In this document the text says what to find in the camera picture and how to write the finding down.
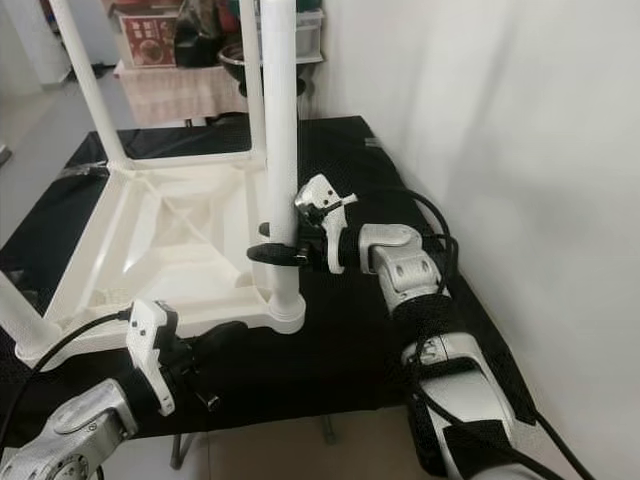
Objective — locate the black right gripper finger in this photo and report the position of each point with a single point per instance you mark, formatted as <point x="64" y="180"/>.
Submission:
<point x="275" y="255"/>
<point x="265" y="229"/>

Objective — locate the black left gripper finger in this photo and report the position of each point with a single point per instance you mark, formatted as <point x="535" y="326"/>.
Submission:
<point x="220" y="340"/>

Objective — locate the cream plastic children table top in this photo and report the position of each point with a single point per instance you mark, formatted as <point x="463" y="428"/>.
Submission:
<point x="180" y="240"/>

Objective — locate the black table cloth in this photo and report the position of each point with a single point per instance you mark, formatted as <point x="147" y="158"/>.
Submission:
<point x="360" y="340"/>

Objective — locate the beige striped cloth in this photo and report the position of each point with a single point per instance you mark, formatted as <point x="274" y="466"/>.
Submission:
<point x="175" y="90"/>

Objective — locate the clear storage box green lid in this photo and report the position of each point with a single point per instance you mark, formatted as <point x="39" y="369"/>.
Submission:
<point x="312" y="30"/>

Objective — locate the black plastic bag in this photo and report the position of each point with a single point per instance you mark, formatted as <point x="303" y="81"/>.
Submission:
<point x="200" y="35"/>

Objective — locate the red printed cardboard box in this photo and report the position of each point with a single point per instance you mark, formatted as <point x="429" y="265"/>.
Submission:
<point x="150" y="38"/>

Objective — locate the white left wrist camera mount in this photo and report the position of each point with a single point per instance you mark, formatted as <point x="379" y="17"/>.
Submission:
<point x="152" y="345"/>

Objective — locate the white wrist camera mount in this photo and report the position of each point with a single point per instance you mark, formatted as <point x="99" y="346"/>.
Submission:
<point x="152" y="345"/>
<point x="320" y="200"/>

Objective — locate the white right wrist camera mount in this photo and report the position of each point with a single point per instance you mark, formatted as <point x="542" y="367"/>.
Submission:
<point x="320" y="200"/>

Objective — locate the grey metal table frame leg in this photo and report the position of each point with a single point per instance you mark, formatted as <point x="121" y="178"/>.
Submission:
<point x="180" y="450"/>
<point x="328" y="430"/>

